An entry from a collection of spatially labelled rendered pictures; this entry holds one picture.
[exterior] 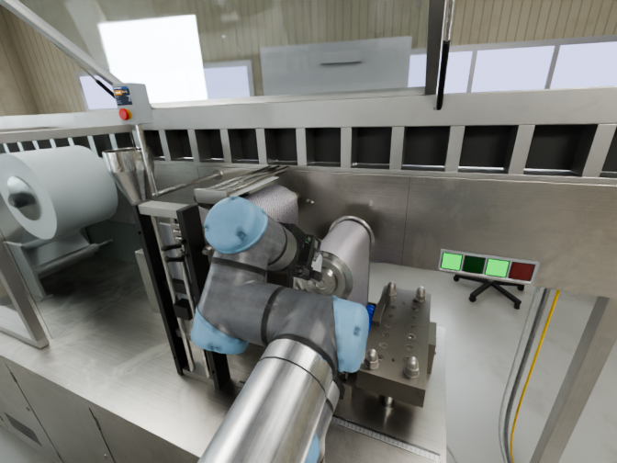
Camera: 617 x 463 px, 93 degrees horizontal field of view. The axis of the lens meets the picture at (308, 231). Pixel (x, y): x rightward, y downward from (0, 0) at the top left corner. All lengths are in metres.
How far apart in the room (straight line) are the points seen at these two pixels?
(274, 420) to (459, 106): 0.82
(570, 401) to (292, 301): 1.36
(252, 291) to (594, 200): 0.86
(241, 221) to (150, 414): 0.73
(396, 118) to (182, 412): 0.99
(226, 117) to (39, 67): 3.59
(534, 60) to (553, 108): 2.43
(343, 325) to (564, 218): 0.78
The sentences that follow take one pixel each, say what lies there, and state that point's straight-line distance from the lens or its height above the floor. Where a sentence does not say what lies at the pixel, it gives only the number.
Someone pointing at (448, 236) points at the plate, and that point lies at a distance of 0.98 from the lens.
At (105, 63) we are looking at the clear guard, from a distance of 1.30.
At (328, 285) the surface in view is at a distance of 0.70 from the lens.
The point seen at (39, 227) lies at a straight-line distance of 1.33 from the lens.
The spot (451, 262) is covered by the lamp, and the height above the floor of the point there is 1.18.
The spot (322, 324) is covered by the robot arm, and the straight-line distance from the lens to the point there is 0.32.
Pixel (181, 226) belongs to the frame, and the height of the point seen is 1.40.
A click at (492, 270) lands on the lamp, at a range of 1.02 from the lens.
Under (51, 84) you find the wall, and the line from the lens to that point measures 4.51.
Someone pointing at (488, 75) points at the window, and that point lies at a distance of 3.22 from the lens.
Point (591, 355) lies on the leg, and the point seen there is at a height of 0.83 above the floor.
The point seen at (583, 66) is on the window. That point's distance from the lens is 3.52.
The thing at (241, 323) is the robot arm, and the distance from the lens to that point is 0.37.
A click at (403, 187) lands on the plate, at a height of 1.40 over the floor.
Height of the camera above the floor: 1.63
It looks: 23 degrees down
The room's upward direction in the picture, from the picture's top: 2 degrees counter-clockwise
